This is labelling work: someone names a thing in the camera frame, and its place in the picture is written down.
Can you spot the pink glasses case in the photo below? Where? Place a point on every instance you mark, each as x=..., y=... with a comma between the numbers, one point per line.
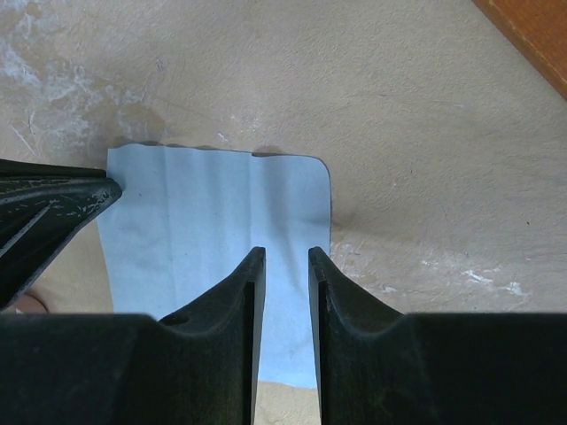
x=29, y=303

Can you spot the wooden three-tier shelf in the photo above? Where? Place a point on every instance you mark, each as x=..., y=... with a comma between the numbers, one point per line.
x=537, y=29

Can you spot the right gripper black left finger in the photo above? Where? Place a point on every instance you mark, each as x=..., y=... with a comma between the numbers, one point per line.
x=212, y=363

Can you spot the blue cleaning cloth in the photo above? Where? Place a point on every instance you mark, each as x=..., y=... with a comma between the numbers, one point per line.
x=187, y=217

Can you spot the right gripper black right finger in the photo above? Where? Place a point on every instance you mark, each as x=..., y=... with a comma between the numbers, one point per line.
x=346, y=323

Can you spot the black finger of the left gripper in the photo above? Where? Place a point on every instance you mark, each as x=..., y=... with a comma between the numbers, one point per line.
x=42, y=208

